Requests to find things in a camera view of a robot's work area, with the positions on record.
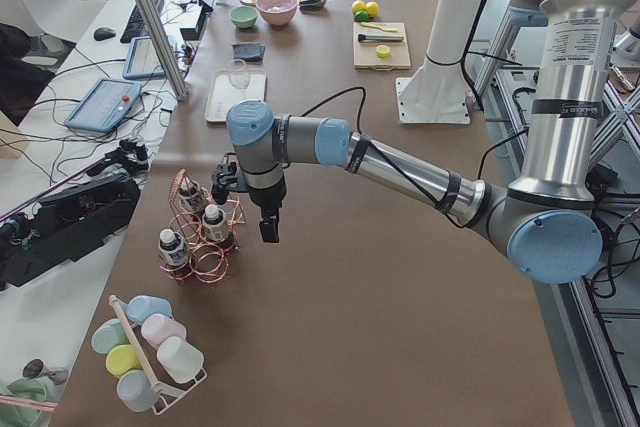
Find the yellow cup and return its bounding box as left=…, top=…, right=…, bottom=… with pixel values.
left=105, top=344, right=141, bottom=378

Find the copper wire bottle basket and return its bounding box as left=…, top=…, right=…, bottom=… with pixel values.
left=159, top=169, right=245, bottom=284

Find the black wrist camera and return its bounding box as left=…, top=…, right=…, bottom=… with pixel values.
left=211, top=152, right=247, bottom=206

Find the white wire cup rack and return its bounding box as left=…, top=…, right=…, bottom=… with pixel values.
left=108, top=295, right=208, bottom=416

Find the half lemon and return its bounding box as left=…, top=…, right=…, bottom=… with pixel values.
left=376, top=45, right=391, bottom=58

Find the yellow lemon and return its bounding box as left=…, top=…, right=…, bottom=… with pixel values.
left=351, top=0, right=366, bottom=16

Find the mint green cup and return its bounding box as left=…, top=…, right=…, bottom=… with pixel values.
left=91, top=318, right=129, bottom=355

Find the black computer mouse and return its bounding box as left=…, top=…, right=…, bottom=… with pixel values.
left=93, top=27, right=116, bottom=41

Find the tea bottle front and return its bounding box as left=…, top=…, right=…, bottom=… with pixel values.
left=158, top=228, right=191, bottom=280

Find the white cup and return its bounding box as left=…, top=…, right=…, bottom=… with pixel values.
left=156, top=336, right=204, bottom=383

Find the cream rabbit tray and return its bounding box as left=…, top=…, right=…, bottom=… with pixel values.
left=204, top=67, right=267, bottom=123

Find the grey blue cup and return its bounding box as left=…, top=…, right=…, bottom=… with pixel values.
left=116, top=370, right=159, bottom=413

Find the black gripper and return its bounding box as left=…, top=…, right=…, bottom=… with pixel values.
left=249, top=184, right=285, bottom=243

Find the blue teach pendant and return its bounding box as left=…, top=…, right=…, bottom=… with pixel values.
left=122, top=36, right=165, bottom=80
left=64, top=78, right=142, bottom=133

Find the clear wine glass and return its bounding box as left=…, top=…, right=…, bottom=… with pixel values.
left=227, top=59, right=250, bottom=98

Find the pink bowl with ice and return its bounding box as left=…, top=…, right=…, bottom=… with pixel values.
left=256, top=0, right=299, bottom=26

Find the yellow plastic knife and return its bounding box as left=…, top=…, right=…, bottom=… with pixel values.
left=359, top=22, right=399, bottom=33

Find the pink cup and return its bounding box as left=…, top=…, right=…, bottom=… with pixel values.
left=141, top=313, right=187, bottom=349

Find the wooden cutting board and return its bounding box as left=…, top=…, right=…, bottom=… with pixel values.
left=353, top=22, right=411, bottom=70

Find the blue teach pendant far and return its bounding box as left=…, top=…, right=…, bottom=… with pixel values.
left=122, top=36, right=165, bottom=80

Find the steel jigger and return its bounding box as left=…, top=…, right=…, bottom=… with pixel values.
left=22, top=358, right=69, bottom=385

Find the light blue cup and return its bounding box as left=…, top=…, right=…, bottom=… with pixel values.
left=126, top=295, right=173, bottom=325

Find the aluminium frame post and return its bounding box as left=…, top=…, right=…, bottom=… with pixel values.
left=135, top=0, right=189, bottom=101

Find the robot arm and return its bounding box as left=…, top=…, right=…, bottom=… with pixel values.
left=226, top=0, right=637, bottom=284

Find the blue teach pendant near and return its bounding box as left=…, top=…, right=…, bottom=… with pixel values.
left=64, top=78, right=142, bottom=133

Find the green bowl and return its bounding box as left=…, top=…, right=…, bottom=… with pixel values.
left=229, top=5, right=258, bottom=29

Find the dark grey folded cloth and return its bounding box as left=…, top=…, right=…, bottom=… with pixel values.
left=232, top=42, right=265, bottom=62

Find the black equipment case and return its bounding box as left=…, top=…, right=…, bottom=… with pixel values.
left=0, top=139, right=151, bottom=291

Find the black keyboard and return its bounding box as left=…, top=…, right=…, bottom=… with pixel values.
left=119, top=0, right=164, bottom=44

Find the tea bottle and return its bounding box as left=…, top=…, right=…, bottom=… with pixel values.
left=202, top=204, right=234, bottom=249
left=158, top=228, right=191, bottom=280
left=178, top=178, right=207, bottom=218

